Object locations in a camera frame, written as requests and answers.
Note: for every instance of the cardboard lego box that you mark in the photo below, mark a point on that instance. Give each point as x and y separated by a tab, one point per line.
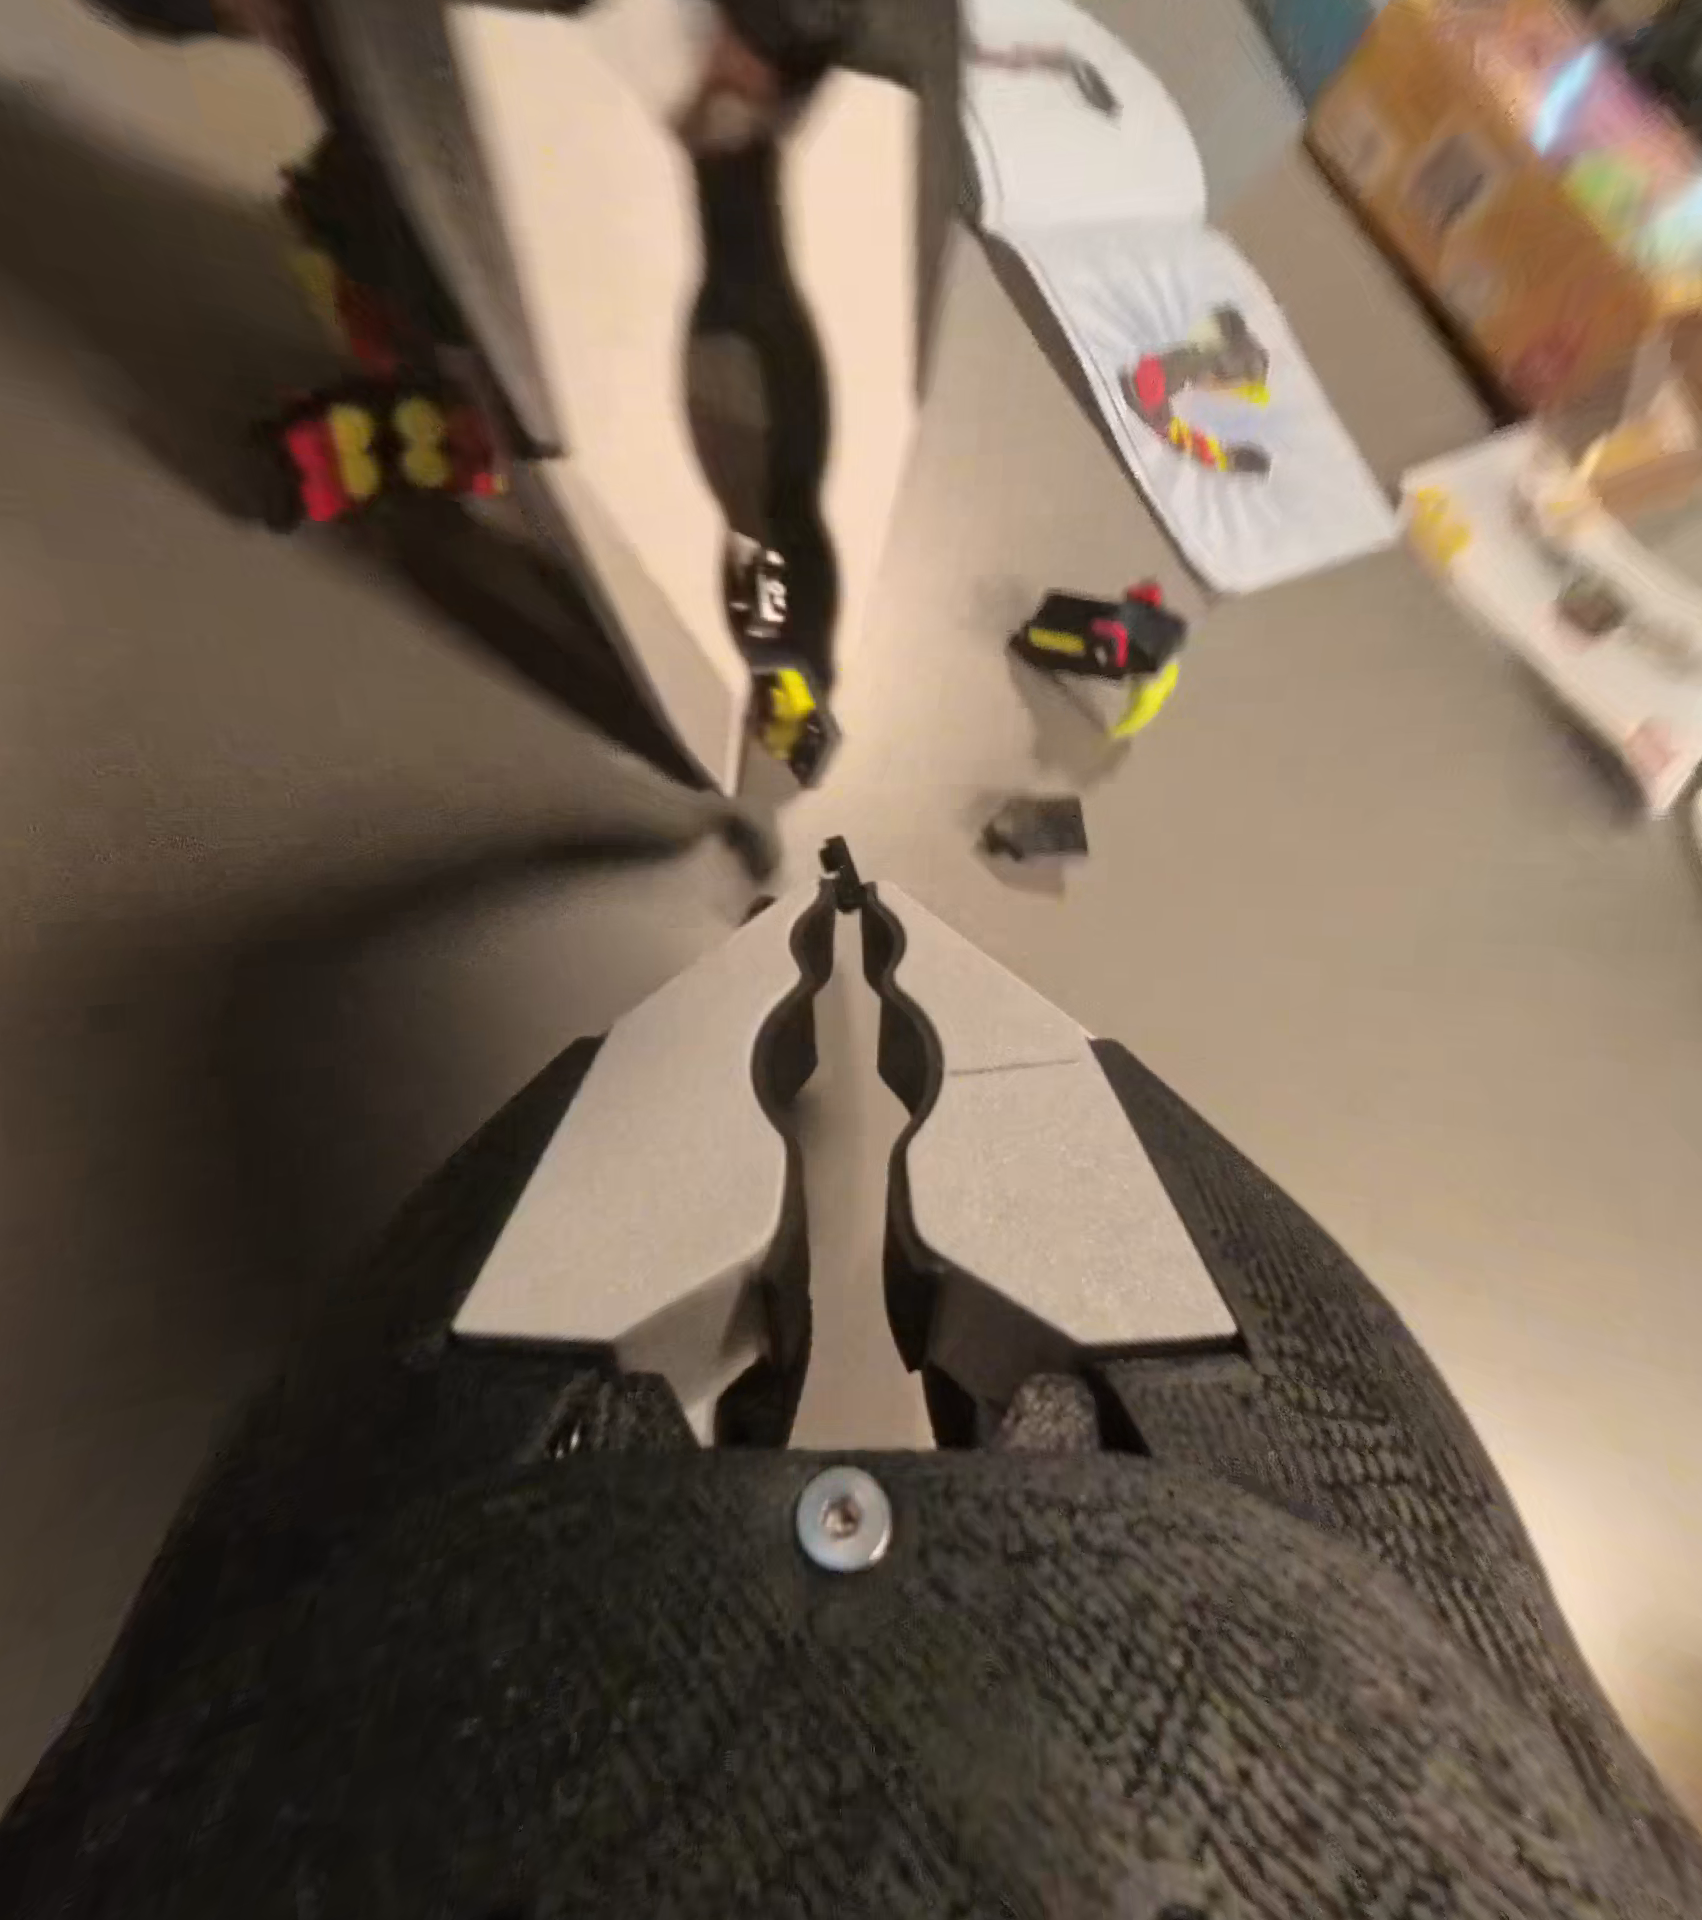
1466	181

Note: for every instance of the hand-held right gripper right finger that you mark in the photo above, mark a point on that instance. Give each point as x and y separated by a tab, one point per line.
1061	1215

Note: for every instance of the black red yellow lego assembly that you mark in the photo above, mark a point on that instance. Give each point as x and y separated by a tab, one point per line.
1077	639

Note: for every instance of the flat black lego piece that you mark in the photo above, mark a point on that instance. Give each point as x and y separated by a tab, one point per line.
1038	828

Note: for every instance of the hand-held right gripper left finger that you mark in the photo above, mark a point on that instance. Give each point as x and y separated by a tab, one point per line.
656	1201

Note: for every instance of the black yellow lego piece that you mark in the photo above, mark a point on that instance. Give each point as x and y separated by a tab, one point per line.
791	721

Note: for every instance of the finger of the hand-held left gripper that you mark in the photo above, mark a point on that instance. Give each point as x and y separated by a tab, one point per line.
596	300
874	300

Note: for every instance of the tiny black lego piece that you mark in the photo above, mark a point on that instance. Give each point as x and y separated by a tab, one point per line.
837	862

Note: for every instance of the small lego instruction booklet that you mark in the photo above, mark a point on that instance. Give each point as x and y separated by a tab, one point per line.
1586	631

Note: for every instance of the long red yellow black lego model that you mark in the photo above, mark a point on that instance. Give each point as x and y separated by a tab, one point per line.
386	451

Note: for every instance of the large lego instruction booklet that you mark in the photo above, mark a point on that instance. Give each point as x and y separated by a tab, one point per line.
1241	495

